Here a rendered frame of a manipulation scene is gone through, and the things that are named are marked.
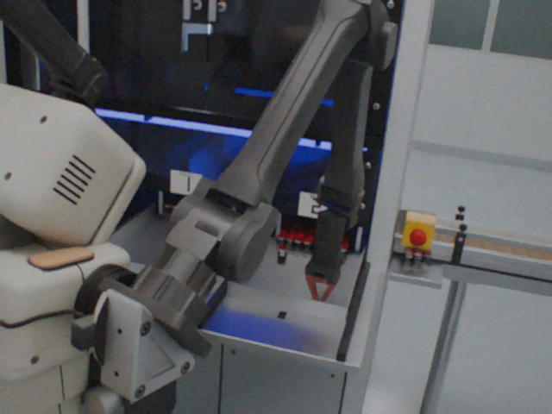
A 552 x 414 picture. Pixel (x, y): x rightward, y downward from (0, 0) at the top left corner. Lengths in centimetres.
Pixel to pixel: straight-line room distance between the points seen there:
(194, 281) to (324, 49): 33
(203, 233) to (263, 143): 13
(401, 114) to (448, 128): 472
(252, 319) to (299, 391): 53
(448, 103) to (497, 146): 65
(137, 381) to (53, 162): 24
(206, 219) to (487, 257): 100
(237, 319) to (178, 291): 59
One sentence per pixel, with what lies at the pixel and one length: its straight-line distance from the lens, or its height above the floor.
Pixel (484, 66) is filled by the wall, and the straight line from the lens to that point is 595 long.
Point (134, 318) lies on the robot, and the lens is 59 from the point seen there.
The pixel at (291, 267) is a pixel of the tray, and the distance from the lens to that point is 140.
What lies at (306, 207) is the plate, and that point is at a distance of 141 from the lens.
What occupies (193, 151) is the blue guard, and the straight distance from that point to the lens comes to 146.
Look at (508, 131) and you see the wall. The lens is 608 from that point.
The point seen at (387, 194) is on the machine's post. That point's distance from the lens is 137.
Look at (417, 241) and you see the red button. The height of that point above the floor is 99.
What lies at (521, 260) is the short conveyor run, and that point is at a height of 93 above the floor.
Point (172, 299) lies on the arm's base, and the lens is 61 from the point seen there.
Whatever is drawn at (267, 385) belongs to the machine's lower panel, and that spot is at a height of 45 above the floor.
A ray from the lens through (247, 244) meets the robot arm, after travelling 65.
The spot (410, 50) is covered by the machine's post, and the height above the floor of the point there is 141.
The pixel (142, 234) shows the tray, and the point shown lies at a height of 88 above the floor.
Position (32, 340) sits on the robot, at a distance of 65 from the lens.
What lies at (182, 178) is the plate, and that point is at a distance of 149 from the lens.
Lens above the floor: 153
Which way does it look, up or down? 22 degrees down
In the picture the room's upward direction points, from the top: 5 degrees clockwise
